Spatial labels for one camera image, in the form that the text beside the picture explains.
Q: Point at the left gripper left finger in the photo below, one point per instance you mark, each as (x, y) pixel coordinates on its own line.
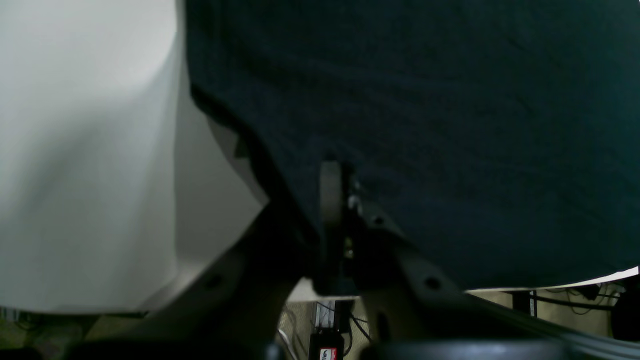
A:
(232, 311)

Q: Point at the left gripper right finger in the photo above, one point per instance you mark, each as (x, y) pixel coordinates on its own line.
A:
(416, 312)

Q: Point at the black T-shirt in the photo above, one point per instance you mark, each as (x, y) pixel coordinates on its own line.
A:
(502, 136)

